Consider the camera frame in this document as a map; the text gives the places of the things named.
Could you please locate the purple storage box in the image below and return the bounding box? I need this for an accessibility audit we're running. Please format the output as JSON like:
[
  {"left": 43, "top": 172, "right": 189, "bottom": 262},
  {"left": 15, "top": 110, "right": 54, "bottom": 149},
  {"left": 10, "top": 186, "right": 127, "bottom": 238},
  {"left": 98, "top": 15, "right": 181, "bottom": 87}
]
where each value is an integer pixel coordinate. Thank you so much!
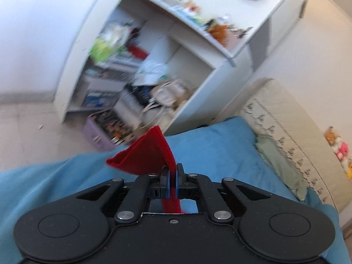
[{"left": 83, "top": 109, "right": 143, "bottom": 152}]

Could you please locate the blue blanket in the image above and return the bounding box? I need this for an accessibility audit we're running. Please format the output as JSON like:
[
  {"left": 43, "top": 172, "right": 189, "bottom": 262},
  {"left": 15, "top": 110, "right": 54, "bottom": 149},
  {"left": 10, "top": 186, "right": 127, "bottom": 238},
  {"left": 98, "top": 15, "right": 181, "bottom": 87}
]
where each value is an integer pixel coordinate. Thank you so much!
[{"left": 0, "top": 116, "right": 346, "bottom": 264}]

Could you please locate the orange plush toy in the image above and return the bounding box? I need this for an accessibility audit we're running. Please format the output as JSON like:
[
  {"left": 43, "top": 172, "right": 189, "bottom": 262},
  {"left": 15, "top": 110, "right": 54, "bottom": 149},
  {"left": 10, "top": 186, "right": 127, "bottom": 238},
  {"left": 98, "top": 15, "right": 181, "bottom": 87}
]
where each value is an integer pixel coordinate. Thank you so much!
[{"left": 206, "top": 23, "right": 230, "bottom": 45}]

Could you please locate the beige bag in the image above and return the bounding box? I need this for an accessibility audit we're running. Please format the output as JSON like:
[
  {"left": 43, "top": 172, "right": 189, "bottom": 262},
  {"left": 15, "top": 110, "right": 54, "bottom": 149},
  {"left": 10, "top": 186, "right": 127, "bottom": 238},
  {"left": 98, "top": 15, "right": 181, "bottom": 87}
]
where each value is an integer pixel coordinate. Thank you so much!
[{"left": 150, "top": 80, "right": 193, "bottom": 108}]

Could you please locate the white shelf unit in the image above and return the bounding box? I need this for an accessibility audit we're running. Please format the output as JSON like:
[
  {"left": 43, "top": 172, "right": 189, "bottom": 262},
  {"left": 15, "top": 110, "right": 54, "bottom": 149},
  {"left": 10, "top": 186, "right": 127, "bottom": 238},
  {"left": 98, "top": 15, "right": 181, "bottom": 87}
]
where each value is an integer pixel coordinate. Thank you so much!
[{"left": 53, "top": 0, "right": 313, "bottom": 137}]

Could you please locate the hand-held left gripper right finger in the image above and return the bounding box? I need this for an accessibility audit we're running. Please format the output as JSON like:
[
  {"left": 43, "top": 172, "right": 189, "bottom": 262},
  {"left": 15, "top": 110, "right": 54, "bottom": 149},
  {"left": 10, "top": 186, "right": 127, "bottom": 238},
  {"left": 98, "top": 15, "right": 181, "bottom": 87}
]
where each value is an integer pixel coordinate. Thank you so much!
[{"left": 176, "top": 163, "right": 271, "bottom": 223}]

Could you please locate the pale green pillow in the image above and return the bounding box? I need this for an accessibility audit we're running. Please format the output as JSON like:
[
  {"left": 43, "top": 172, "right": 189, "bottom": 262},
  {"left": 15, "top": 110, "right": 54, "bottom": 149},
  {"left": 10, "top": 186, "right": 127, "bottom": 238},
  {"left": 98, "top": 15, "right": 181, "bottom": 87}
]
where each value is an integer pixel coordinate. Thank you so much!
[{"left": 254, "top": 135, "right": 308, "bottom": 202}]

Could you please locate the beige patterned mattress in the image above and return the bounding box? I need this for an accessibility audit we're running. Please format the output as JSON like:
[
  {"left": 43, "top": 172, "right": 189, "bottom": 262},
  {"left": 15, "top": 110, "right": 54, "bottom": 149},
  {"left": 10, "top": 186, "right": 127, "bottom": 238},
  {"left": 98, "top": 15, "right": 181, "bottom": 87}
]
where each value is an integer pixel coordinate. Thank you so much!
[{"left": 239, "top": 78, "right": 352, "bottom": 213}]

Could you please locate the small red cloth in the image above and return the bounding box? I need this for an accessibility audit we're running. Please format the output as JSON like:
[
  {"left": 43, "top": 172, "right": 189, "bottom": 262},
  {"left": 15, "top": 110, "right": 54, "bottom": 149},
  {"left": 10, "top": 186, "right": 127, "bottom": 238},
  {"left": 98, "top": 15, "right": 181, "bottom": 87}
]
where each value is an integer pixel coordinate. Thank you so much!
[{"left": 106, "top": 126, "right": 185, "bottom": 214}]

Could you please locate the red fabric item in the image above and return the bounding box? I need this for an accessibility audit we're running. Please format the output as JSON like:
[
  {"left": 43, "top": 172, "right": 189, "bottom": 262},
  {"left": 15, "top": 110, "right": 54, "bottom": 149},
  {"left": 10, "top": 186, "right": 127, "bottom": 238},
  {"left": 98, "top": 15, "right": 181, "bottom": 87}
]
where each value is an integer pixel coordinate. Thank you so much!
[{"left": 128, "top": 44, "right": 149, "bottom": 60}]

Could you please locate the white crumpled cloth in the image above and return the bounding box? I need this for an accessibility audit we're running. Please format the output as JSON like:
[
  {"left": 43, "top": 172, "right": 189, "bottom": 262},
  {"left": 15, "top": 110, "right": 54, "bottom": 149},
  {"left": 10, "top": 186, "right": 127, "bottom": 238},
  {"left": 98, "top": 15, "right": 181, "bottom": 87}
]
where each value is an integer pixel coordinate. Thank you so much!
[{"left": 133, "top": 59, "right": 170, "bottom": 86}]

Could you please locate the yellow and pink plush toy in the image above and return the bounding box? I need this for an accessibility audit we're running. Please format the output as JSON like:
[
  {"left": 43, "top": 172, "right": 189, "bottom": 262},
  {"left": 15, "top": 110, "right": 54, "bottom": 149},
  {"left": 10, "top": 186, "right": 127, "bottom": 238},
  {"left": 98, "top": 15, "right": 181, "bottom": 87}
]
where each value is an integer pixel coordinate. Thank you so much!
[{"left": 324, "top": 126, "right": 352, "bottom": 180}]

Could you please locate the green plastic packet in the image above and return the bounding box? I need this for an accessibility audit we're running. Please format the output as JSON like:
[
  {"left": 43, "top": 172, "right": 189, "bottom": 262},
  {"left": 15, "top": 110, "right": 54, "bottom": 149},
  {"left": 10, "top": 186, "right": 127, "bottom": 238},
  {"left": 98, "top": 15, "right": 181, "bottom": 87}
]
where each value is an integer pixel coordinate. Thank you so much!
[{"left": 89, "top": 37, "right": 122, "bottom": 62}]

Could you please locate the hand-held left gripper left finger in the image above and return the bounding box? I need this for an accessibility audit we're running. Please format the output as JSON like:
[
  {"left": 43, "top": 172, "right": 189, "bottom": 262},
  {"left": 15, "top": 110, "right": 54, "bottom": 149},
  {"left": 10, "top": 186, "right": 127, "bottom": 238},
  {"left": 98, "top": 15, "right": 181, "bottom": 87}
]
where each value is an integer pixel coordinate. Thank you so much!
[{"left": 76, "top": 167, "right": 172, "bottom": 225}]

